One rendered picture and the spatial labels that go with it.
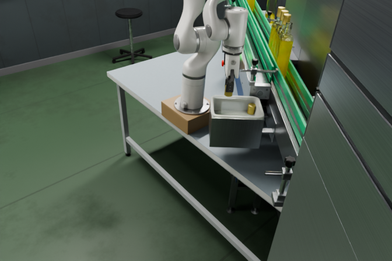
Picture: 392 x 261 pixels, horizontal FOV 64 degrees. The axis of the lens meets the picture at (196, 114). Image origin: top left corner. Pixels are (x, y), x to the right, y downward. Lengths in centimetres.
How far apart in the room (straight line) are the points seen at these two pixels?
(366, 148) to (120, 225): 192
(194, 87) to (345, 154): 119
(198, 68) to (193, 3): 30
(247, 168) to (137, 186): 114
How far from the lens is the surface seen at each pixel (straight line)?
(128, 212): 224
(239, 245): 186
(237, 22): 118
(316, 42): 151
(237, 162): 147
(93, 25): 444
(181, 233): 211
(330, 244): 48
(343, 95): 44
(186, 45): 143
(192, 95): 157
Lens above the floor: 173
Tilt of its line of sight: 34 degrees down
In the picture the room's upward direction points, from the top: 2 degrees clockwise
